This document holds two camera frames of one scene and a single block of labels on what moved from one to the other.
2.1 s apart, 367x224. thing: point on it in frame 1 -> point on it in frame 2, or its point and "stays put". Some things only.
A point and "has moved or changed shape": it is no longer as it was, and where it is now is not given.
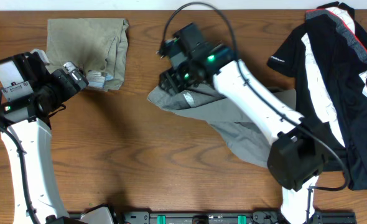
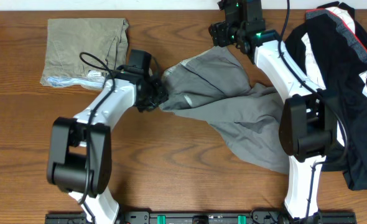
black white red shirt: (338, 71) stays put
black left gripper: (70, 88) -> (163, 97)
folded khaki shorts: (98, 44) stays put
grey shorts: (206, 101) has moved or changed shape
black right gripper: (173, 84) -> (216, 30)
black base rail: (226, 217) stays put
